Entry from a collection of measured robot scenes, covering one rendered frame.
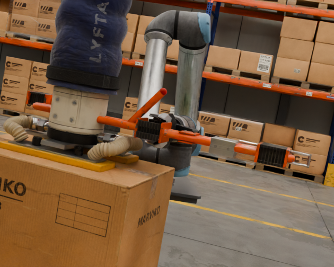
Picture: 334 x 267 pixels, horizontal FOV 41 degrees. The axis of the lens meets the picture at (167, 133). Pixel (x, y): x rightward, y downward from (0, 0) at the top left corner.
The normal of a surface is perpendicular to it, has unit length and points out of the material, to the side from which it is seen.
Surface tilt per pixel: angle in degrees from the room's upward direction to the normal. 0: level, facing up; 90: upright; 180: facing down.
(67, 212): 90
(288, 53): 91
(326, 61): 95
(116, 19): 68
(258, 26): 90
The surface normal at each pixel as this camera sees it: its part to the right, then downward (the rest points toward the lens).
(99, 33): 0.29, 0.46
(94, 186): -0.30, 0.04
